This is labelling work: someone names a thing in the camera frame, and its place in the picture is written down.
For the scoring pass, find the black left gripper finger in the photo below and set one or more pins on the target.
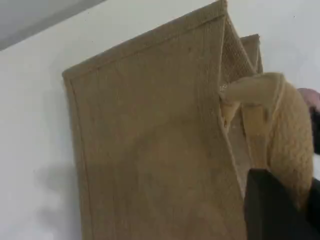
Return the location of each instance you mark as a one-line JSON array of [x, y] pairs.
[[315, 212], [267, 212]]

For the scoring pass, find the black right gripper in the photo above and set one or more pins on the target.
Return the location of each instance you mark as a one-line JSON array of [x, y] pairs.
[[316, 130]]

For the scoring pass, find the brown burlap tote bag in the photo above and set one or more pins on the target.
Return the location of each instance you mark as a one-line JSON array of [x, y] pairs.
[[150, 125]]

